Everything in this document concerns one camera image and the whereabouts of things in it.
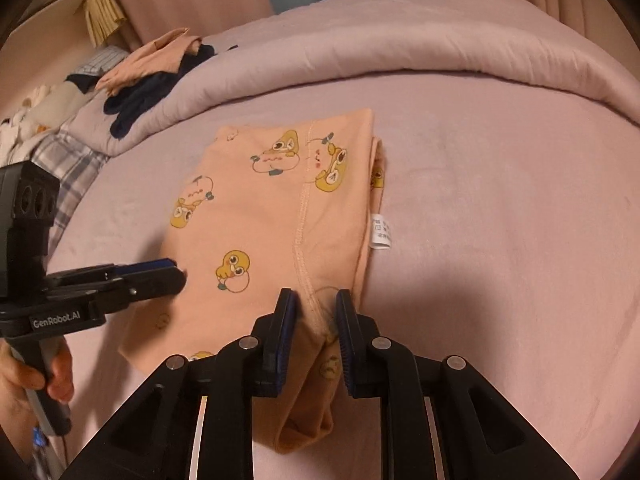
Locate orange duck print garment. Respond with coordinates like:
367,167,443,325
120,108,384,453

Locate white crumpled clothes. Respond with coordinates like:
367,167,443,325
1,81,90,166

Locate person's left hand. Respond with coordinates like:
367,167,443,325
1,340,75,462

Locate plaid pillow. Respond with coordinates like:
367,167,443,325
32,132,110,257

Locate navy folded garment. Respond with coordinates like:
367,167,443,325
103,44,216,140

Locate striped blue folded cloth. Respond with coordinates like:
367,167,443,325
66,46,129,93

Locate lilac bed sheet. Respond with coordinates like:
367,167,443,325
51,73,639,479

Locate peach folded garment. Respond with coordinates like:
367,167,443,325
96,27,202,96

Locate yellow tassel hanging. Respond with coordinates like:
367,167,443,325
82,0,127,48

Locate lilac folded duvet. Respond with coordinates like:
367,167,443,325
66,0,639,157

